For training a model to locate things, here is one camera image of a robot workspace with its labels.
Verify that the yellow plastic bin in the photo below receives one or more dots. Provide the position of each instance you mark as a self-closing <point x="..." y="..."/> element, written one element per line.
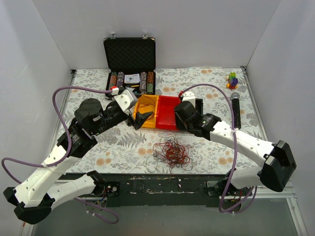
<point x="147" y="103"/>

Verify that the playing card deck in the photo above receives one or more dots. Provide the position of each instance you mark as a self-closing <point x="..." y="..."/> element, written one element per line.
<point x="132" y="78"/>

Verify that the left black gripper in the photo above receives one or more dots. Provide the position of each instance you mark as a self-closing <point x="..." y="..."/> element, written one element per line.
<point x="131" y="118"/>

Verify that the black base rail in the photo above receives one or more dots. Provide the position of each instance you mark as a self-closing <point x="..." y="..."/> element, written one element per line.
<point x="162" y="190"/>

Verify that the black microphone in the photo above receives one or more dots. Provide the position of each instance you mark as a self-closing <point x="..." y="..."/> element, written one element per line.
<point x="235" y="99"/>

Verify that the colourful toy block figure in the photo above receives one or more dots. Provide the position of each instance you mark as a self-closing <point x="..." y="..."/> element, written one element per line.
<point x="232" y="81"/>

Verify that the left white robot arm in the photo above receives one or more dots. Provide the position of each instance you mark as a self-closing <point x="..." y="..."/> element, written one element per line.
<point x="38" y="195"/>

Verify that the black poker chip case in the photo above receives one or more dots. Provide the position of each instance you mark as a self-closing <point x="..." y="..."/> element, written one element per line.
<point x="131" y="55"/>

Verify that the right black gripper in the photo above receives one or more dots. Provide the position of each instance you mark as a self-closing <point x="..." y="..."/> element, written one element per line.
<point x="180" y="120"/>

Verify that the floral table mat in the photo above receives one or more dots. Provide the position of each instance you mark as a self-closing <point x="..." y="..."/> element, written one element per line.
<point x="122" y="149"/>

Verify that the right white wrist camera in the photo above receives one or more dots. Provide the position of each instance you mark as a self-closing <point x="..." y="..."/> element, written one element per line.
<point x="187" y="96"/>

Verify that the black plastic bin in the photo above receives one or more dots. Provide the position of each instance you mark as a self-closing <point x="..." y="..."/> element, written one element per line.
<point x="199" y="105"/>

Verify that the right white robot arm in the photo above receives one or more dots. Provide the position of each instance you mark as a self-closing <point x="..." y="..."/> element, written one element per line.
<point x="275" y="163"/>

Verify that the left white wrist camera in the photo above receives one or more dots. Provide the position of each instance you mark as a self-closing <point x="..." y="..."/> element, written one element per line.
<point x="125" y="98"/>

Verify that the red plastic bin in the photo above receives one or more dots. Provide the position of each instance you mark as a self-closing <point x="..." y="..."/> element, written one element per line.
<point x="165" y="112"/>

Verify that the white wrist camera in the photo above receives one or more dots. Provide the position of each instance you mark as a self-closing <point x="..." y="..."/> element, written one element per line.
<point x="125" y="98"/>
<point x="187" y="96"/>

